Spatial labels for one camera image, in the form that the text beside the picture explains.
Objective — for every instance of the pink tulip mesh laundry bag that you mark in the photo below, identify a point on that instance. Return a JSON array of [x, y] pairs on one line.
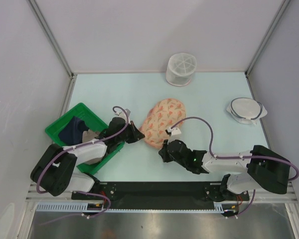
[[163, 115]]

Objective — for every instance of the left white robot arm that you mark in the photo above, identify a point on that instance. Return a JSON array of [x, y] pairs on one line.
[[55, 171]]

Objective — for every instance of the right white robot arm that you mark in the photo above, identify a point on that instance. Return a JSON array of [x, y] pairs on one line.
[[259, 168]]

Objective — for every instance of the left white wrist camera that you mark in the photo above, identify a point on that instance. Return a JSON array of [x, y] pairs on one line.
[[123, 113]]

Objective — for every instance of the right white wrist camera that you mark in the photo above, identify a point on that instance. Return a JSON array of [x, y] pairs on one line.
[[174, 133]]

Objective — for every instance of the white slotted cable duct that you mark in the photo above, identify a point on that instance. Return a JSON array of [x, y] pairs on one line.
[[80, 207]]

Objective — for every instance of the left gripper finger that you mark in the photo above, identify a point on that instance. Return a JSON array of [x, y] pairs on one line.
[[133, 128], [134, 137]]

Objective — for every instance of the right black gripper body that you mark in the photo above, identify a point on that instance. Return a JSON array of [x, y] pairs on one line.
[[167, 157]]

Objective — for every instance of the flat white mesh laundry bag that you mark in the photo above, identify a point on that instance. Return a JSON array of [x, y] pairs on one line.
[[246, 110]]

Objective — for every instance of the beige cloth in tray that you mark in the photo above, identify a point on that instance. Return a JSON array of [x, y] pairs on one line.
[[91, 137]]

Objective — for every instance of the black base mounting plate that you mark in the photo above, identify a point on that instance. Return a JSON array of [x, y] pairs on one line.
[[166, 193]]

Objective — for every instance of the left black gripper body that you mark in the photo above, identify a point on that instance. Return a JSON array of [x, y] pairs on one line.
[[121, 137]]

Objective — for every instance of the navy garment in tray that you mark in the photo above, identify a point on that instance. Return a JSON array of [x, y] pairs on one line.
[[72, 134]]

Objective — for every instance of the white cylindrical mesh laundry bag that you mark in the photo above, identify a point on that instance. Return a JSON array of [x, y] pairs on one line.
[[180, 69]]

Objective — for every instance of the green plastic tray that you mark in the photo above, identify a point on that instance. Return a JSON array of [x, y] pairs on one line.
[[93, 122]]

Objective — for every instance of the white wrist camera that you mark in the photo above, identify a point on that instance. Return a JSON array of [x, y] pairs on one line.
[[123, 113], [174, 133]]

